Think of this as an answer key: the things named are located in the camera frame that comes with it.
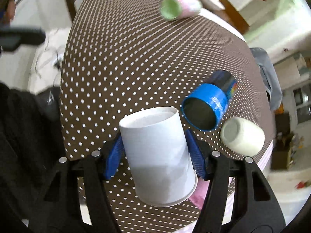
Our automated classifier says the white paper cup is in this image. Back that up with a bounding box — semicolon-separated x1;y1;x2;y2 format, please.
119;107;198;207

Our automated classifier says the person's left hand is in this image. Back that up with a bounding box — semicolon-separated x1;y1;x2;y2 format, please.
4;0;16;24

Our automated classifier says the chair with grey jacket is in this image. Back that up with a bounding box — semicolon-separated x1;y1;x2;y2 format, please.
250;47;283;111

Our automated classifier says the white ceramic bowl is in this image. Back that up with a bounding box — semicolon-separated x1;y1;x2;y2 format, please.
199;0;225;11

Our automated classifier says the pale green ceramic cup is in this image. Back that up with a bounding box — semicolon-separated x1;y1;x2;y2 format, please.
220;117;265;157

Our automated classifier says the pink plastic cup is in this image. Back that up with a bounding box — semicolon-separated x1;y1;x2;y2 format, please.
189;178;210;210

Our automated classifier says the wooden chair far side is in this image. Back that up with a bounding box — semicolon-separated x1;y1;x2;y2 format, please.
219;0;250;35

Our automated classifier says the blue black cup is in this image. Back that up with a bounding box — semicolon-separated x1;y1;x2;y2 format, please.
181;70;237;131

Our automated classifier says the brown polka dot tablecloth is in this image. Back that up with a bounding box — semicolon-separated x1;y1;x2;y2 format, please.
59;0;276;233

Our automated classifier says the pink green cylindrical can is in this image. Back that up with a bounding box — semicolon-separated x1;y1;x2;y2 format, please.
159;0;203;21

